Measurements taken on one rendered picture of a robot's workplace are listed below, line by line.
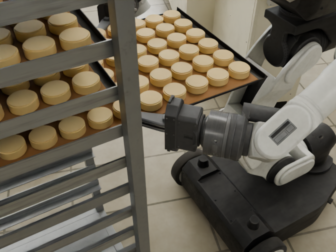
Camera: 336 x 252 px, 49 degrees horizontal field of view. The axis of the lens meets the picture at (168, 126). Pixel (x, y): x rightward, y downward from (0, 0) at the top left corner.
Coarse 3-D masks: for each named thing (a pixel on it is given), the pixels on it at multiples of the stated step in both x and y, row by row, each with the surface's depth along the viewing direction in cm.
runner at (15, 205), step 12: (96, 168) 73; (108, 168) 75; (120, 168) 77; (72, 180) 72; (84, 180) 74; (36, 192) 69; (48, 192) 71; (60, 192) 72; (0, 204) 70; (12, 204) 68; (24, 204) 70; (0, 216) 68
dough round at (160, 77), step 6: (150, 72) 83; (156, 72) 83; (162, 72) 83; (168, 72) 83; (150, 78) 82; (156, 78) 81; (162, 78) 81; (168, 78) 82; (156, 84) 82; (162, 84) 82
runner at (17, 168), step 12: (108, 132) 69; (120, 132) 71; (72, 144) 66; (84, 144) 68; (96, 144) 69; (36, 156) 64; (48, 156) 65; (60, 156) 67; (0, 168) 62; (12, 168) 63; (24, 168) 64; (0, 180) 63
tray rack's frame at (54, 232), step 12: (84, 216) 151; (96, 216) 151; (48, 228) 147; (60, 228) 147; (72, 228) 147; (108, 228) 147; (24, 240) 143; (36, 240) 143; (48, 240) 143; (84, 240) 143; (96, 240) 143
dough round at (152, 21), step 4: (148, 16) 103; (152, 16) 103; (156, 16) 103; (160, 16) 103; (148, 20) 101; (152, 20) 101; (156, 20) 101; (160, 20) 102; (148, 24) 102; (152, 24) 101; (156, 24) 101
